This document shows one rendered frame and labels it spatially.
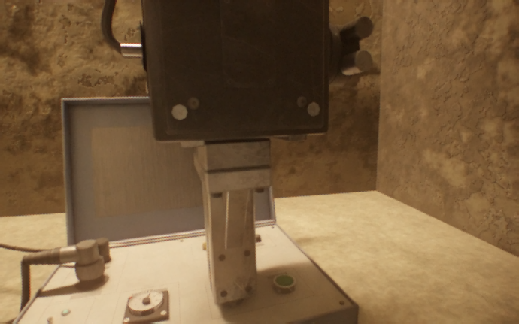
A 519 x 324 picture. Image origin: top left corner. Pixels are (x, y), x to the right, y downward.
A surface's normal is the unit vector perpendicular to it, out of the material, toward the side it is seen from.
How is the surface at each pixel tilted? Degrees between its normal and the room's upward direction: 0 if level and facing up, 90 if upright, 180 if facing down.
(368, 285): 0
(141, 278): 0
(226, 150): 90
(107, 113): 75
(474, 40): 90
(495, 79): 90
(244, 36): 90
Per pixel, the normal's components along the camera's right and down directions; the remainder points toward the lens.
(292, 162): 0.16, 0.17
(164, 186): 0.28, -0.11
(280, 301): -0.03, -0.99
